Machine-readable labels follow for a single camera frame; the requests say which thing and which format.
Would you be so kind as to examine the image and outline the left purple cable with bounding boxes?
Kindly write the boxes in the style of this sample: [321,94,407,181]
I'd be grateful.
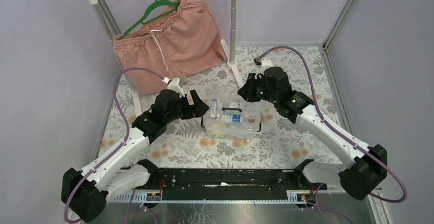
[63,68,167,224]

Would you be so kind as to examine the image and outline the clear box lid black handle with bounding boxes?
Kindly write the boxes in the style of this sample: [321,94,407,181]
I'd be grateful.
[203,95,261,123]

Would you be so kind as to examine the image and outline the floral table mat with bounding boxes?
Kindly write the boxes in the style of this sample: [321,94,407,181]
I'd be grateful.
[96,46,353,170]

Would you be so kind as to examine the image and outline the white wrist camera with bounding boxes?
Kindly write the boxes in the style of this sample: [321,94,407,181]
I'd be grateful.
[162,77,186,97]
[254,57,274,79]

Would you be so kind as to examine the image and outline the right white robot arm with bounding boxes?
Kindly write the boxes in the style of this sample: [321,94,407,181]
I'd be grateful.
[237,66,387,200]

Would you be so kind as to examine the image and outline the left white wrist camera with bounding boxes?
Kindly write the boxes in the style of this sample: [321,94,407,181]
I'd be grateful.
[162,77,186,97]

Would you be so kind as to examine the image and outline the green clothes hanger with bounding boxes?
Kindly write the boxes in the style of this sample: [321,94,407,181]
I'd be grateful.
[117,0,181,41]

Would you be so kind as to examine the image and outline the blue white medicine bottle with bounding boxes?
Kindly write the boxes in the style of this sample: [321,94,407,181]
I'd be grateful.
[230,115,242,123]

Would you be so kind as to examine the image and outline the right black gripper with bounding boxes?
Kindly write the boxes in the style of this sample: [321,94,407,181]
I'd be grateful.
[237,73,278,104]

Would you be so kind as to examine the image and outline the clear compartment organizer tray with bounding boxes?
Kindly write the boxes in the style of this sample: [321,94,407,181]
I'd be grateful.
[209,98,259,123]

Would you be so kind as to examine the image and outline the pink fabric shorts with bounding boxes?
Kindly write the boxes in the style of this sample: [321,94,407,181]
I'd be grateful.
[113,0,227,95]

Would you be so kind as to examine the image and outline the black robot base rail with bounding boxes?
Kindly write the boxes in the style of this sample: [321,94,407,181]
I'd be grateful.
[138,168,327,201]

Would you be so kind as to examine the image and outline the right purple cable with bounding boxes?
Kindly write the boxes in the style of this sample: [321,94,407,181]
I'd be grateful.
[254,46,408,224]

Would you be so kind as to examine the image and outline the metal clothes rack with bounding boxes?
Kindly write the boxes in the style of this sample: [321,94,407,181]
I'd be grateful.
[80,0,247,89]

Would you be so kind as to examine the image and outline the clear plastic kit box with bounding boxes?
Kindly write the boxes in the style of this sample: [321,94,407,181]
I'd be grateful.
[201,94,262,141]

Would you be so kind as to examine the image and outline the purple cable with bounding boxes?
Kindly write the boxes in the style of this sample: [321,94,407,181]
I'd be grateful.
[63,68,167,224]
[254,46,408,224]

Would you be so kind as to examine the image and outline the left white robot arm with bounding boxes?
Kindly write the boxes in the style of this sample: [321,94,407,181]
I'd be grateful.
[60,89,209,223]

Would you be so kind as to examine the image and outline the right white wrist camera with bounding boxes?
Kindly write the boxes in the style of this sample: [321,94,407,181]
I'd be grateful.
[254,57,274,79]

